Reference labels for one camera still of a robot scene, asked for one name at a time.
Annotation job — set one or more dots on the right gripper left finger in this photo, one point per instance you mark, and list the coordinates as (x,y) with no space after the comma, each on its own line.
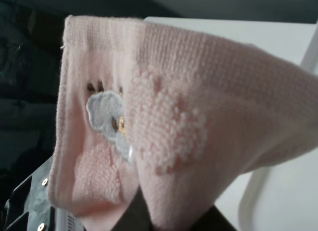
(136,217)

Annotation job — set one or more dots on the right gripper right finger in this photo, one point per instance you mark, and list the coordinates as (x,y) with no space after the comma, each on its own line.
(214,220)

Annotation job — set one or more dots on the pink towel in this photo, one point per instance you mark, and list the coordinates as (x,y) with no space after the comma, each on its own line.
(132,112)

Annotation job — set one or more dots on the white rectangular plastic tray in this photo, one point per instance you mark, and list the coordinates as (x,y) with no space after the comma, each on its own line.
(264,122)

